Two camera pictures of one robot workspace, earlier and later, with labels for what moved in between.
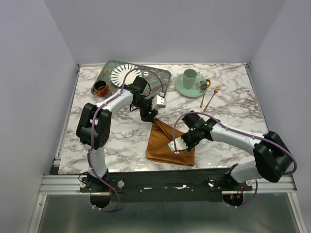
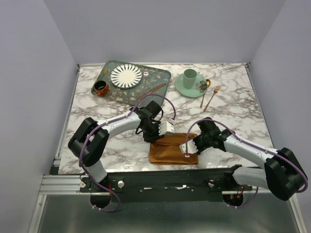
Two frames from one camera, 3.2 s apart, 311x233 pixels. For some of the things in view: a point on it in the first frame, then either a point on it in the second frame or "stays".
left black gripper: x=145 y=115 -> x=153 y=138
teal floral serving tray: x=158 y=80 stays
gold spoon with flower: x=202 y=87 stays
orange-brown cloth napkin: x=159 y=135 stays
